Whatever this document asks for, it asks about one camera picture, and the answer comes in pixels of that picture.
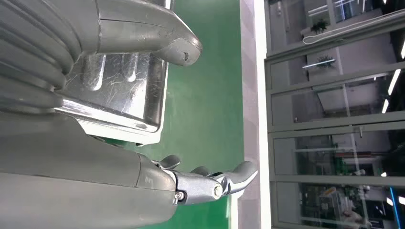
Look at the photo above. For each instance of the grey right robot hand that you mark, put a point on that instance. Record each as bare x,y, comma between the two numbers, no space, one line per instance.
79,177

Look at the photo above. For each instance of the grey framed glass partition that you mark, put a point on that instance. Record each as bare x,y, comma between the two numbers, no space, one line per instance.
332,126

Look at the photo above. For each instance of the green potted plant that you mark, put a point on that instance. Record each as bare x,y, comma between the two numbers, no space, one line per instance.
326,61
319,26

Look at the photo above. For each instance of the scratched shiny metal plate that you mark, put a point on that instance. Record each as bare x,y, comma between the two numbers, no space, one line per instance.
126,91

